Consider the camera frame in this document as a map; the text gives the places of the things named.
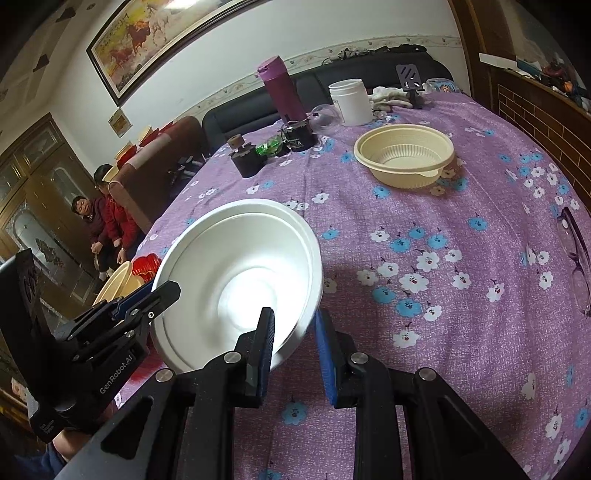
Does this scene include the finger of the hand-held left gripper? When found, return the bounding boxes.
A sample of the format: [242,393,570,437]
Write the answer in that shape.
[74,282,156,326]
[90,280,182,344]

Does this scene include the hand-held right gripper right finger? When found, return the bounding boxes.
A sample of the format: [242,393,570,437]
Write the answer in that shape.
[315,308,528,480]

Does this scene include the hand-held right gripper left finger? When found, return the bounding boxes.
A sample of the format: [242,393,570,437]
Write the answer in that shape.
[54,307,277,480]

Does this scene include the beige slotted strainer bowl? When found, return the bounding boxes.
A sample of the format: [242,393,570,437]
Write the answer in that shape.
[92,261,139,306]
[353,124,456,189]

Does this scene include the red gold-rimmed scalloped plate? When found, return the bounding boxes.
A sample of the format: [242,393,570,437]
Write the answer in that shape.
[130,253,162,289]

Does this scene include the person's left forearm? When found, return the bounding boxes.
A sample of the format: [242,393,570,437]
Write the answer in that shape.
[14,429,101,480]

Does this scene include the brown chair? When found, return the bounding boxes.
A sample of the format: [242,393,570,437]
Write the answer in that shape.
[108,115,208,234]

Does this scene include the purple floral tablecloth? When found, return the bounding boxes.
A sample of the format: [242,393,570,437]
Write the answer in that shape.
[111,90,591,480]

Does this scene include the wooden cabinet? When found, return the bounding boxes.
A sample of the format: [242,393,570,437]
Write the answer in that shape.
[0,113,109,416]

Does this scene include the pile of red boxes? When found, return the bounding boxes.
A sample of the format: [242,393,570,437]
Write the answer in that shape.
[115,121,178,162]

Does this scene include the dark jar with cork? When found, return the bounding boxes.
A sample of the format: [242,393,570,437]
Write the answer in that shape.
[228,134,265,179]

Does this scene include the black tea tin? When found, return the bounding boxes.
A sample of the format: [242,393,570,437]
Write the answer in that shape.
[281,119,319,154]

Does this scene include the purple thermos bottle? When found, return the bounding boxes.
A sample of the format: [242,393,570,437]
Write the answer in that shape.
[257,56,308,124]

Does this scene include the clear glass cup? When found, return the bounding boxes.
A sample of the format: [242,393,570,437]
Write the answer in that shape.
[310,104,338,134]

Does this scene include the white plastic jar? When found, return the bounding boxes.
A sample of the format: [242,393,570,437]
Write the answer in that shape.
[329,78,373,126]

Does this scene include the eyeglasses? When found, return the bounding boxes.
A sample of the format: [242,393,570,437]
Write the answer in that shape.
[555,206,591,319]

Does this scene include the white cloth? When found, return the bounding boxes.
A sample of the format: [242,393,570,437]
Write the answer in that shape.
[369,86,414,114]

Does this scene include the black phone stand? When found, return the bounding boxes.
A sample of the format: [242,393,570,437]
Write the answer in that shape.
[394,64,426,110]

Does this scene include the black sofa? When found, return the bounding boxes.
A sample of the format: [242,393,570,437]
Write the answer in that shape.
[202,46,453,158]

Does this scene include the wooden shelf unit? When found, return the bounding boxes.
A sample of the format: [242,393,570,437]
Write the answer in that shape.
[448,0,591,208]

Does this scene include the small framed wall picture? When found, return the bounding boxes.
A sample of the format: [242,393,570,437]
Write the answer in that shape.
[107,107,131,138]

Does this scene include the framed wall painting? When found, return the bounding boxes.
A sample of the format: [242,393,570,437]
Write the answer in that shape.
[86,0,273,107]

